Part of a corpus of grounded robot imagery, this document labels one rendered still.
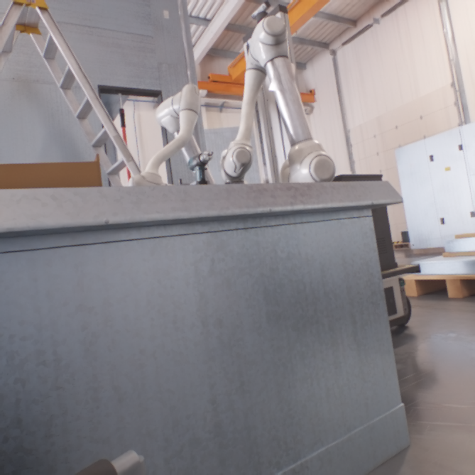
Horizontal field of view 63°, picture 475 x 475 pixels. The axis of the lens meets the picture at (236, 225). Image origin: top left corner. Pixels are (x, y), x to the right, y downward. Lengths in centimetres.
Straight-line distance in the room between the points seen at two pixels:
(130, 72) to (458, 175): 570
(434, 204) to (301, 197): 716
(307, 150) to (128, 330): 115
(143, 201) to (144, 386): 29
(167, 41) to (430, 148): 531
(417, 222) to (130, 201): 767
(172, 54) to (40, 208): 363
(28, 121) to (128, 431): 308
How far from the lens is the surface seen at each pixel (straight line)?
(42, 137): 351
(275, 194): 75
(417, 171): 808
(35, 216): 57
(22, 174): 65
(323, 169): 157
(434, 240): 796
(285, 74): 173
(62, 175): 65
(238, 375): 76
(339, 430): 96
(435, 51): 1361
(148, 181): 185
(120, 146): 278
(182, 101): 215
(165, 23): 429
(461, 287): 309
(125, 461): 39
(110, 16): 412
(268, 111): 232
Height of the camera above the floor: 53
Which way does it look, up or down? 4 degrees up
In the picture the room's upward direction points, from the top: 8 degrees counter-clockwise
